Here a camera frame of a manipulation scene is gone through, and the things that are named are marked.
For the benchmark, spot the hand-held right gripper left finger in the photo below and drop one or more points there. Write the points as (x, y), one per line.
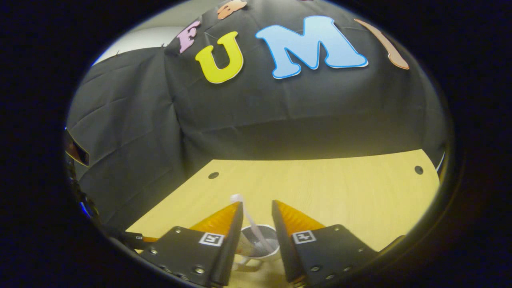
(230, 256)

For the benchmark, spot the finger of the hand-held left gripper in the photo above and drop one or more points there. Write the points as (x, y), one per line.
(134, 239)

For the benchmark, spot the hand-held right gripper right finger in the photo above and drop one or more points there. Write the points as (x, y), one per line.
(286, 248)

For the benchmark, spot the white toothbrush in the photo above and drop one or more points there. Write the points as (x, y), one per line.
(250, 218)

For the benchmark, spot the wooden desktop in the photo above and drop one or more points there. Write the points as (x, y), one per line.
(340, 192)

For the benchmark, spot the black backdrop cloth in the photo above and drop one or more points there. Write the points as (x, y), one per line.
(280, 112)

